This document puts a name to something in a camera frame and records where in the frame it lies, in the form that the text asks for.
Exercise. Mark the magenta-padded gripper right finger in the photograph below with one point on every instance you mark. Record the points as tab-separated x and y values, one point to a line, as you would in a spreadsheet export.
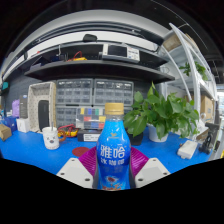
151	171

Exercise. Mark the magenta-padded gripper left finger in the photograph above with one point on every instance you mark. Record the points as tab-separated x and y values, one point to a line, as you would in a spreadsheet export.
75	171

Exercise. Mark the blue drink bottle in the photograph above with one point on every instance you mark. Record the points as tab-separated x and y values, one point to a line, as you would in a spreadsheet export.
113	153

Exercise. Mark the plain black case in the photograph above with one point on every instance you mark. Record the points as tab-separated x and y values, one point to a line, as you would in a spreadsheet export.
136	140

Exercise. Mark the black case with white label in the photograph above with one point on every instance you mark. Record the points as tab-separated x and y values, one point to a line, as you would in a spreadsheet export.
88	136

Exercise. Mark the yellow multimeter with red leads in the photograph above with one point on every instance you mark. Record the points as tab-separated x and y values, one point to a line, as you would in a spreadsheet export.
70	131

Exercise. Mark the white paper cup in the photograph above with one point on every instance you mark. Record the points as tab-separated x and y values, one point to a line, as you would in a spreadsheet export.
51	138

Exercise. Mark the white power adapter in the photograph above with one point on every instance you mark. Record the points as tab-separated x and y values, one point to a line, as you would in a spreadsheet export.
187	149

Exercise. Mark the stirrer stick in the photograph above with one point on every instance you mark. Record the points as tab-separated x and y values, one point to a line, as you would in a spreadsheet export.
52	124

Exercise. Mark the clear box of coloured parts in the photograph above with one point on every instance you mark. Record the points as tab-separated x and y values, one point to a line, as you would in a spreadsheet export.
90	118

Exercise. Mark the grey drawer cabinet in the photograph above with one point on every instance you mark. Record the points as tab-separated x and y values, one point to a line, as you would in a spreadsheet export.
113	91
66	116
74	92

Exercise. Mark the green potted plant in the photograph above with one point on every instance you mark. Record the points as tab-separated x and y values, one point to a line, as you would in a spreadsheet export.
163	113

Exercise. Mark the black rectangular speaker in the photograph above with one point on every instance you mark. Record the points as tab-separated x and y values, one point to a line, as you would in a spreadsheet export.
43	115

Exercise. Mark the black stand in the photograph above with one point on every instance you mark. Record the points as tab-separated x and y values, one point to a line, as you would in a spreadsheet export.
210	138

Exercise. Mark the small white box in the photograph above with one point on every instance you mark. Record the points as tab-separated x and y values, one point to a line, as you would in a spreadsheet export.
23	125

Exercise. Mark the brown cardboard box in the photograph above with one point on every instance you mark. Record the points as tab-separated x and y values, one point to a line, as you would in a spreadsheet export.
4	132

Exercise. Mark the dark grey upright box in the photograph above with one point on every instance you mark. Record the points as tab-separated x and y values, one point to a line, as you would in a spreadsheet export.
23	106

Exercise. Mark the purple bag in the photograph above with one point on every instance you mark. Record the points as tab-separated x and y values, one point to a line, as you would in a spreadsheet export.
15	108

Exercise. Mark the white shelf unit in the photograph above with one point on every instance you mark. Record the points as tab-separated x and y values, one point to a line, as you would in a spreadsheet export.
196	76

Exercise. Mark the teal object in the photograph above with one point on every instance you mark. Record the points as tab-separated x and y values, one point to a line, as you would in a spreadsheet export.
5	86

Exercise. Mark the yellow tool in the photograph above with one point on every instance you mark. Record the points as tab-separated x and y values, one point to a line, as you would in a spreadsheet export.
77	59

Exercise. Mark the grey oscilloscope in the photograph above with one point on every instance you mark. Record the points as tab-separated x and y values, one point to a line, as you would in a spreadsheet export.
118	51

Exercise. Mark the black lamp head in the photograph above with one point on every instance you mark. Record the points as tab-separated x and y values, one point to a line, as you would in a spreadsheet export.
90	38

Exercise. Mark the black wall shelf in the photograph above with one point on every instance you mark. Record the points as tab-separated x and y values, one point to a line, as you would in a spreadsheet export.
100	71

